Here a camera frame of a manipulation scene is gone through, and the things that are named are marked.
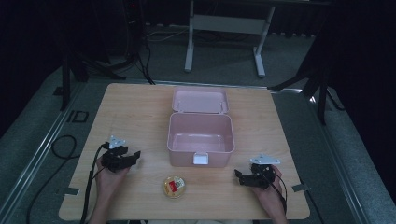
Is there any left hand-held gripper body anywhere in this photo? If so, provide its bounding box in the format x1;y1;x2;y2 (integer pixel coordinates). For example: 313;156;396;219
101;134;133;174

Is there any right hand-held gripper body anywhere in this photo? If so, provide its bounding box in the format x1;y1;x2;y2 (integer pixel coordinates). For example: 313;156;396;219
248;152;281;190

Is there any small round clear container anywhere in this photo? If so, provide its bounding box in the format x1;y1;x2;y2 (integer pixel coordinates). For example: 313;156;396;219
162;175;187;200

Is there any pink plastic box with lid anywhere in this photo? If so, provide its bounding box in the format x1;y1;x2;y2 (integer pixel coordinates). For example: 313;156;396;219
166;86;236;169

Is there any person's left hand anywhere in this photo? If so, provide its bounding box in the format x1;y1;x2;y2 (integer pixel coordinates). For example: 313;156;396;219
95;156;132;200

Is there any black metal stand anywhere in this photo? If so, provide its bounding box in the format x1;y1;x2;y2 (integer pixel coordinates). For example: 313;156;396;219
59;52;127;112
268;59;347;126

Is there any black equipment tower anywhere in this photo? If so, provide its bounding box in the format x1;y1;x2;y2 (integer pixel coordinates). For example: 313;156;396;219
121;0;147;64

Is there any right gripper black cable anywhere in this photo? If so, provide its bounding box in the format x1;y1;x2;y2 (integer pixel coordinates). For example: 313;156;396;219
262;171;288;216

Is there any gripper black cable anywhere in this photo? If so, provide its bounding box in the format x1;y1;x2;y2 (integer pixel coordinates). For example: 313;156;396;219
79;141;110;224
262;171;288;216

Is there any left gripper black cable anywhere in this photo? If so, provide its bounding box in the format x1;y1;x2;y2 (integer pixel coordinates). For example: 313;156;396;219
79;141;110;224

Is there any black looped floor cable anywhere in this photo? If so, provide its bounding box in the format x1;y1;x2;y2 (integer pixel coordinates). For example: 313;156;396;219
25;134;78;224

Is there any metal floor rail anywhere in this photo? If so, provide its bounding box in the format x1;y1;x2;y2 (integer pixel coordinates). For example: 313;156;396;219
0;81;87;218
269;88;372;224

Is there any black floor cable bundle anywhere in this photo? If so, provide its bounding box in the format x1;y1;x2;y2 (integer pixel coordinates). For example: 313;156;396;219
135;43;157;86

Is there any white floor cable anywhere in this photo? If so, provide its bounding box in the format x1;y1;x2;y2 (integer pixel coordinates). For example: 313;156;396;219
145;27;190;43

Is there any white desk frame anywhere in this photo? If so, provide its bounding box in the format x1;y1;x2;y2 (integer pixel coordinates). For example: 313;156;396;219
183;0;276;78

